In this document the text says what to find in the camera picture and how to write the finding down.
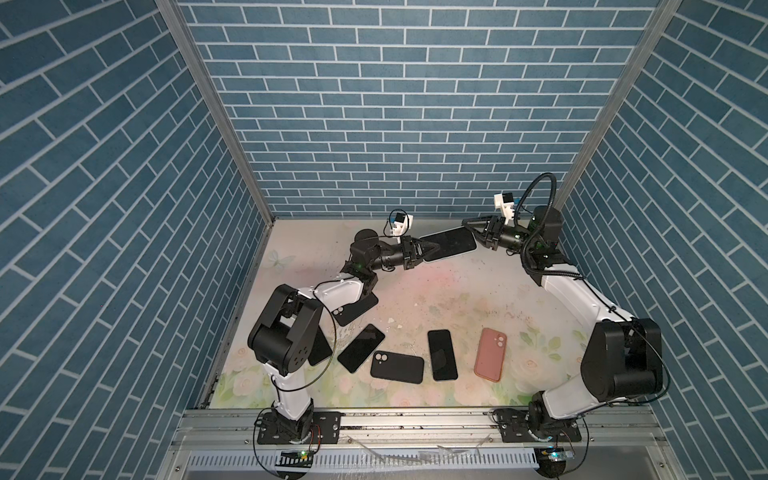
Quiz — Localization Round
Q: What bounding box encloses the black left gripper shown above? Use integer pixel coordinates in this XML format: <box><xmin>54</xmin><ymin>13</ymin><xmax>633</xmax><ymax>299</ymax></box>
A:
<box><xmin>365</xmin><ymin>239</ymin><xmax>436</xmax><ymax>273</ymax></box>

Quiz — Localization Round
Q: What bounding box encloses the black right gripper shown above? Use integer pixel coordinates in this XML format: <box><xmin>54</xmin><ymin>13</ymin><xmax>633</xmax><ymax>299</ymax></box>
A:
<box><xmin>464</xmin><ymin>217</ymin><xmax>537</xmax><ymax>257</ymax></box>

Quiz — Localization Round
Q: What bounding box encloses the blue phone black screen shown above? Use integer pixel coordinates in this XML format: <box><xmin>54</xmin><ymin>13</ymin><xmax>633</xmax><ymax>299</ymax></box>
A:
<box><xmin>421</xmin><ymin>227</ymin><xmax>477</xmax><ymax>259</ymax></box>

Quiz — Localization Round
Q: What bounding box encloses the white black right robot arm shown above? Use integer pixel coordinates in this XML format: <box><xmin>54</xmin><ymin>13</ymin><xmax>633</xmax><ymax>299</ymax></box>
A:
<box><xmin>462</xmin><ymin>172</ymin><xmax>672</xmax><ymax>442</ymax></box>

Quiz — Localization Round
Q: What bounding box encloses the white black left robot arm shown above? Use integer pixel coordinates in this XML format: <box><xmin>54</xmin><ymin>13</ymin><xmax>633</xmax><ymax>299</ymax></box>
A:
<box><xmin>247</xmin><ymin>229</ymin><xmax>448</xmax><ymax>440</ymax></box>

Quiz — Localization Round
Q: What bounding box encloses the black phone case left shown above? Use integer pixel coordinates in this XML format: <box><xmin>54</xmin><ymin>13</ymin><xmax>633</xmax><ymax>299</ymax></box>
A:
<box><xmin>332</xmin><ymin>293</ymin><xmax>379</xmax><ymax>327</ymax></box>

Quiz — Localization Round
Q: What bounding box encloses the black phone face up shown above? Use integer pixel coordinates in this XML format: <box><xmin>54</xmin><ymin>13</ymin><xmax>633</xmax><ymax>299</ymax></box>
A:
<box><xmin>337</xmin><ymin>324</ymin><xmax>385</xmax><ymax>373</ymax></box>

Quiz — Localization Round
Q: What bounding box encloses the pink phone case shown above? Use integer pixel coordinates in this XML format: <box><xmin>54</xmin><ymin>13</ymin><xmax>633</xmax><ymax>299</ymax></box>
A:
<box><xmin>473</xmin><ymin>328</ymin><xmax>507</xmax><ymax>383</ymax></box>

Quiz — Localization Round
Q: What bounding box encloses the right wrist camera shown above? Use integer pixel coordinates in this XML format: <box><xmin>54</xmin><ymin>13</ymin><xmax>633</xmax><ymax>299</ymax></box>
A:
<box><xmin>493</xmin><ymin>192</ymin><xmax>516</xmax><ymax>224</ymax></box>

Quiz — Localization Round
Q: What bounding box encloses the black case dual camera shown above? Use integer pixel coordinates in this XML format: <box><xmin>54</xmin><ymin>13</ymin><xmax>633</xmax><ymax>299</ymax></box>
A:
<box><xmin>370</xmin><ymin>350</ymin><xmax>425</xmax><ymax>384</ymax></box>

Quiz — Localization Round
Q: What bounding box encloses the aluminium corner post right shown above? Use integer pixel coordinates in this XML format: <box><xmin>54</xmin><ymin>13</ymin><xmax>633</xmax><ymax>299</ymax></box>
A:
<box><xmin>554</xmin><ymin>0</ymin><xmax>682</xmax><ymax>211</ymax></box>

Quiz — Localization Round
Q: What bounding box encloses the aluminium corner post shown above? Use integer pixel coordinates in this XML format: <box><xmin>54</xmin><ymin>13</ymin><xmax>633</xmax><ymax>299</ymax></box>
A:
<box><xmin>554</xmin><ymin>0</ymin><xmax>682</xmax><ymax>211</ymax></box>
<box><xmin>156</xmin><ymin>0</ymin><xmax>274</xmax><ymax>229</ymax></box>

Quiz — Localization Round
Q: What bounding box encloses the aluminium corner post left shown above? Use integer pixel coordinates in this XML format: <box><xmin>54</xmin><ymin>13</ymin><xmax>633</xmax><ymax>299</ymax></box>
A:
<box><xmin>156</xmin><ymin>0</ymin><xmax>274</xmax><ymax>229</ymax></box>

